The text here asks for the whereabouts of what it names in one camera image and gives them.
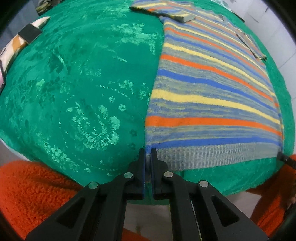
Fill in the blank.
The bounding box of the green floral bedspread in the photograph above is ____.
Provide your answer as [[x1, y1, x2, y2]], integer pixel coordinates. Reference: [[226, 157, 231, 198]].
[[1, 1, 295, 195]]

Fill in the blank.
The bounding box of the orange fuzzy sleeve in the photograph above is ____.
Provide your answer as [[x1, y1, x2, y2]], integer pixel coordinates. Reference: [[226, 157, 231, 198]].
[[247, 164, 295, 240], [1, 161, 142, 240]]

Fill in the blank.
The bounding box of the orange fuzzy sleeve left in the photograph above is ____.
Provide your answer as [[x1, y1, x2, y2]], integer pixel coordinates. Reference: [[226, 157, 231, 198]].
[[1, 161, 142, 240]]

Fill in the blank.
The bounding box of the black phone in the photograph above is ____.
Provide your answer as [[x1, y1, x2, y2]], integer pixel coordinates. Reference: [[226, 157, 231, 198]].
[[18, 24, 42, 44]]

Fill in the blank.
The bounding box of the orange fuzzy sleeve right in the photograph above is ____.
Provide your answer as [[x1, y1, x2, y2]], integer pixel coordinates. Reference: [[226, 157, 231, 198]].
[[247, 164, 295, 240]]

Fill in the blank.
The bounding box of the striped knit sweater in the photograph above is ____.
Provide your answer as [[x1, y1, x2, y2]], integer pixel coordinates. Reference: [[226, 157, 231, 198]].
[[131, 1, 283, 170]]

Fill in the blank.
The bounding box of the cream orange folded cloth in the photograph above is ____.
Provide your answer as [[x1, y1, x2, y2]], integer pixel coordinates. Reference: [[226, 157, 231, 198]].
[[1, 16, 50, 74]]

